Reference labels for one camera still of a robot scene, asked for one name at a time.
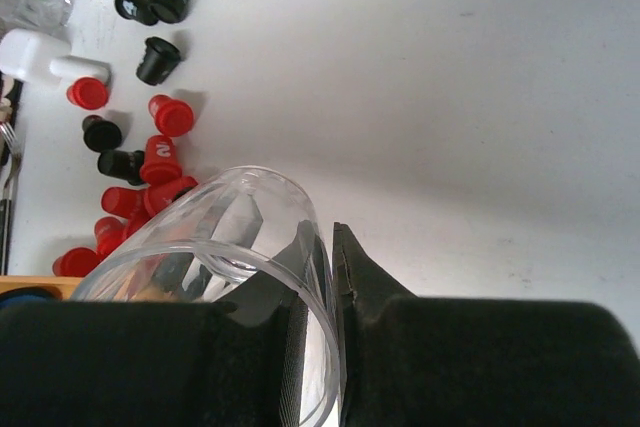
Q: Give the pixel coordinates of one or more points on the red capsule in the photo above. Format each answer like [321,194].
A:
[77,262]
[88,93]
[172,117]

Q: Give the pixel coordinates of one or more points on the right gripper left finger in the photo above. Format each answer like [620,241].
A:
[110,364]

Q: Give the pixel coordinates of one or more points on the red capsule cluster piece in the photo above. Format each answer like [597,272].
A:
[157,198]

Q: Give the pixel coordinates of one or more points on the orange storage basket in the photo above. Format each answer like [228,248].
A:
[58,287]

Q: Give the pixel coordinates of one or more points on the black capsule centre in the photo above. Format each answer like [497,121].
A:
[123,165]

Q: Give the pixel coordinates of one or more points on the black capsule number four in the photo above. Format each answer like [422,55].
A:
[136,10]

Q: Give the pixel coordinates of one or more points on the red capsule number two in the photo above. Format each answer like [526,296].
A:
[160,164]

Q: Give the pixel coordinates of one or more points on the clear glass cup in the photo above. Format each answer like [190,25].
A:
[248,242]

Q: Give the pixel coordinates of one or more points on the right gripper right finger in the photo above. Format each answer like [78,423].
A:
[420,361]

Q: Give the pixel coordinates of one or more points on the black capsule middle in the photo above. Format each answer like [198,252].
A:
[160,59]

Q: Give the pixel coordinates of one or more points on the grey blue cloth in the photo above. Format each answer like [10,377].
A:
[25,294]

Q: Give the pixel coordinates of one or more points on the white plastic scoop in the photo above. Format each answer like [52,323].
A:
[40,59]

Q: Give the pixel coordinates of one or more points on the red capsule upper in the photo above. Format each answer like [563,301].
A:
[172,117]

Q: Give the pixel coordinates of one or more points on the red capsule lower left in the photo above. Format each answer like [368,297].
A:
[77,262]

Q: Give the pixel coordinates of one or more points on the black capsule left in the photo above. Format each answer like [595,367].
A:
[100,135]

